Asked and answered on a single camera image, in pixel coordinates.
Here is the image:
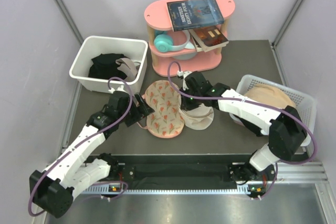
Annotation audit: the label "dark orange book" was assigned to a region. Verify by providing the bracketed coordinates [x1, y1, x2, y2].
[189, 26, 229, 52]

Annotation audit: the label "white mesh laundry bag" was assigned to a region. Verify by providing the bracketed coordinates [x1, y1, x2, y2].
[178, 101, 214, 131]

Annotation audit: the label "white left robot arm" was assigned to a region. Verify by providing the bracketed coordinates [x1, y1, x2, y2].
[28, 86, 154, 218]

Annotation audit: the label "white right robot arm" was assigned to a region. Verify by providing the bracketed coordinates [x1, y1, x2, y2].
[177, 71, 308, 180]

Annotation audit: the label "black garment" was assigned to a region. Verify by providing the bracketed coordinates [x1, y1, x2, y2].
[88, 54, 126, 80]

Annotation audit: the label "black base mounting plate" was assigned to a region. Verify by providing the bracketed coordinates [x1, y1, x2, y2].
[88, 162, 266, 183]

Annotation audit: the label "blue Nineteen Eighty-Four book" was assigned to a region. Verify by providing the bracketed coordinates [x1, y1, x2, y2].
[167, 0, 225, 31]

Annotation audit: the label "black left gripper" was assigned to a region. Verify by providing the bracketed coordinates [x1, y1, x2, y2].
[118, 93, 154, 127]

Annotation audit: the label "pink wooden shelf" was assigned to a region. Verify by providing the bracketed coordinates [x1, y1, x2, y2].
[144, 0, 235, 77]

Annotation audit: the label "white plastic bin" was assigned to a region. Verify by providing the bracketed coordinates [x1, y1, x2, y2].
[69, 36, 148, 93]

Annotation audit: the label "grey bowl on shelf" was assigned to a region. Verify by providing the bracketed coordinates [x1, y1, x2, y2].
[173, 51, 197, 60]

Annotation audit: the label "white plastic basket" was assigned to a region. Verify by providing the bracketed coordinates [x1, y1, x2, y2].
[223, 74, 317, 135]

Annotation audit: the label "floral mesh laundry bag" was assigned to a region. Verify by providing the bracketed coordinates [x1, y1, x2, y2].
[139, 80, 185, 138]

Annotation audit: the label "beige cloth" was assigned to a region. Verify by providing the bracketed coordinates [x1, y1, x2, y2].
[244, 83, 296, 109]

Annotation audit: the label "grey slotted cable duct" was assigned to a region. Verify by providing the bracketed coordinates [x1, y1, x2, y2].
[81, 184, 266, 195]

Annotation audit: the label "beige bra in bin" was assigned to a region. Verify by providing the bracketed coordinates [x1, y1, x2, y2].
[115, 58, 141, 82]

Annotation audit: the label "teal headphones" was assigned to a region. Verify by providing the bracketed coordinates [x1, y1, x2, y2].
[154, 30, 195, 52]

